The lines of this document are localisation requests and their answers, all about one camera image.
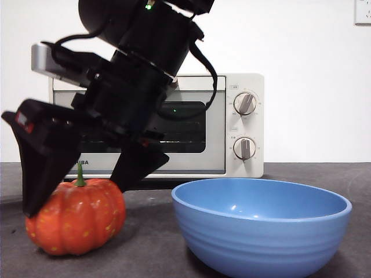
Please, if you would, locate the orange toy pumpkin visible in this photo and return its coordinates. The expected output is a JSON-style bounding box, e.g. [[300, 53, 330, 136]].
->
[[25, 164, 127, 257]]

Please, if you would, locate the beige oven dial knob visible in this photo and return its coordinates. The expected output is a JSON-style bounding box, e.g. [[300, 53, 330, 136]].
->
[[233, 92, 257, 116], [233, 137, 257, 160]]

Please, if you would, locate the cream Toshiba toaster oven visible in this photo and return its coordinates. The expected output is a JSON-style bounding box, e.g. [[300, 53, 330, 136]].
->
[[48, 72, 265, 182]]

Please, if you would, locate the blue ribbed bowl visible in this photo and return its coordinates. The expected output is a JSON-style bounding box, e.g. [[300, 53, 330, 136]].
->
[[171, 178, 353, 278]]

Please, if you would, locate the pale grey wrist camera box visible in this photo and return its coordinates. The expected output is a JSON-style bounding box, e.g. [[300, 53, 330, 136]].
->
[[31, 43, 63, 81]]

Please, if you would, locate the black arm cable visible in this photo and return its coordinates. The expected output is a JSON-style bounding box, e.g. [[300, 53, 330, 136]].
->
[[161, 40, 219, 119]]

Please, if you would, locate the white wall socket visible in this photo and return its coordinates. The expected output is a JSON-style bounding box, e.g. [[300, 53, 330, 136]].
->
[[354, 0, 371, 26]]

